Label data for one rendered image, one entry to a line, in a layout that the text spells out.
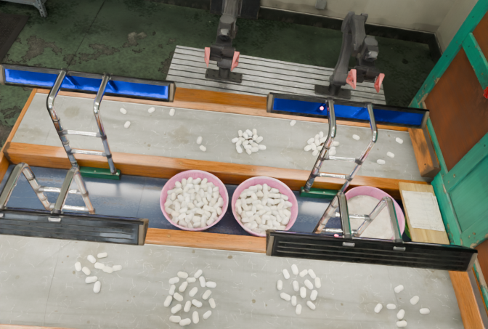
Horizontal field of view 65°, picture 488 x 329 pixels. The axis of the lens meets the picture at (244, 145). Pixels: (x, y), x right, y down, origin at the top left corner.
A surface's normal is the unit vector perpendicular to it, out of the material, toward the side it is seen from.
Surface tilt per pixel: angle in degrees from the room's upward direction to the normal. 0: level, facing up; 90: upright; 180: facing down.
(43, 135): 0
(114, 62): 0
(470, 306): 67
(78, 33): 0
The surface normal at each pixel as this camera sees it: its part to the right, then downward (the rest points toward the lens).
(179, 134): 0.11, -0.60
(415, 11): -0.06, 0.79
